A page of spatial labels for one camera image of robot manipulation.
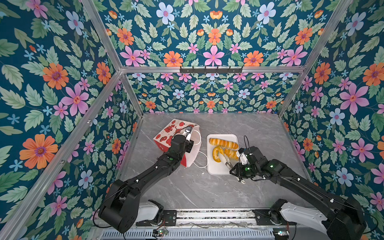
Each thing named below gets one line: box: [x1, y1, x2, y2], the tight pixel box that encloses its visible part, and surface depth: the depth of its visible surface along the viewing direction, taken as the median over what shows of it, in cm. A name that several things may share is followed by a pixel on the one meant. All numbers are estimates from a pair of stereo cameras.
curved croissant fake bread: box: [212, 146, 239, 163], surface depth 92 cm
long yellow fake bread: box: [209, 138, 239, 149], surface depth 101 cm
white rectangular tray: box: [206, 134, 240, 176], surface depth 97 cm
